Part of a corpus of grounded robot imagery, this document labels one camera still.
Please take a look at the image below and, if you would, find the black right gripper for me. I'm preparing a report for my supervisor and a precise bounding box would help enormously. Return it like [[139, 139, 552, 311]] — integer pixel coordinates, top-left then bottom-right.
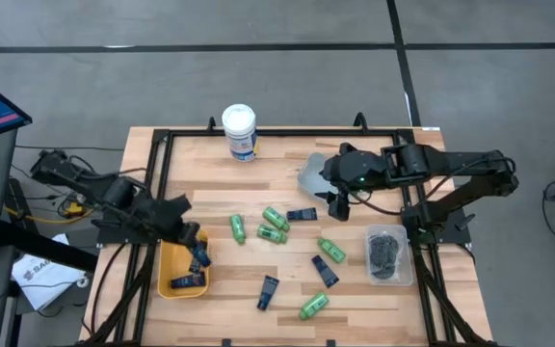
[[314, 142, 388, 223]]

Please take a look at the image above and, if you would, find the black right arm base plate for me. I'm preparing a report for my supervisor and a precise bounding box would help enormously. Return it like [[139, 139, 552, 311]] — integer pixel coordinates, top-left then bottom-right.
[[401, 205, 472, 245]]

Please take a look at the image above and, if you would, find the black diagonal stand bar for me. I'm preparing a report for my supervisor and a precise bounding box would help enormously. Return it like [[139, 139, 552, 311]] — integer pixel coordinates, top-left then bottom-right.
[[0, 220, 99, 274]]

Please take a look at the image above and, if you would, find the black aluminium table frame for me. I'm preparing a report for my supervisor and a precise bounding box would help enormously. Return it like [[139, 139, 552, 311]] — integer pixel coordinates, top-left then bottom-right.
[[77, 111, 498, 347]]

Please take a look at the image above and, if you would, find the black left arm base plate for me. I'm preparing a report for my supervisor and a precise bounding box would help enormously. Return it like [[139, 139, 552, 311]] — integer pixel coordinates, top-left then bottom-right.
[[92, 219, 163, 245]]

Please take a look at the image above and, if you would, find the clear plastic container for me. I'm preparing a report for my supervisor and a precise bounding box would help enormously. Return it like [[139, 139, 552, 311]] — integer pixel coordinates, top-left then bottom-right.
[[363, 224, 414, 287]]

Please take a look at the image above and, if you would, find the thin black floor cable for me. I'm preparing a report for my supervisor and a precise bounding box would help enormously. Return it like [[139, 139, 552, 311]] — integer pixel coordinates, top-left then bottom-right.
[[14, 144, 125, 152]]

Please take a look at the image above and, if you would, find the yellow plastic bin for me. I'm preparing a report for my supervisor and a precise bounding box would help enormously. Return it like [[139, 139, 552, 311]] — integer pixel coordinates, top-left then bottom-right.
[[156, 227, 210, 300]]

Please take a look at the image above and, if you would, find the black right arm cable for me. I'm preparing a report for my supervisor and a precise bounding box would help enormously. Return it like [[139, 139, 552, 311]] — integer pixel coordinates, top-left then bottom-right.
[[342, 156, 515, 217]]

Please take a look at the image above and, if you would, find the yellow cable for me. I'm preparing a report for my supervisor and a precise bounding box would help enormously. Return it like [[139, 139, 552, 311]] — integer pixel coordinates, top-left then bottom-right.
[[2, 201, 96, 226]]

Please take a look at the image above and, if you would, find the white wipes canister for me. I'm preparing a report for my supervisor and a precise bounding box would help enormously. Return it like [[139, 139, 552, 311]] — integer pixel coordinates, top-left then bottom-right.
[[221, 103, 259, 163]]

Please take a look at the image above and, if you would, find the green travel bottle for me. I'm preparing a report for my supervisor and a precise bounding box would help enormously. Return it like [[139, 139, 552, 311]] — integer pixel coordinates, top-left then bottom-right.
[[317, 236, 347, 265], [256, 224, 289, 245], [228, 213, 248, 246], [298, 291, 330, 321], [261, 205, 291, 233]]

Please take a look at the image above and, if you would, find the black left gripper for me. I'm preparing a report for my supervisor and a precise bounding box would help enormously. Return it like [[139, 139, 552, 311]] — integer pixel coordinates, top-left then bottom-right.
[[144, 193, 202, 248]]

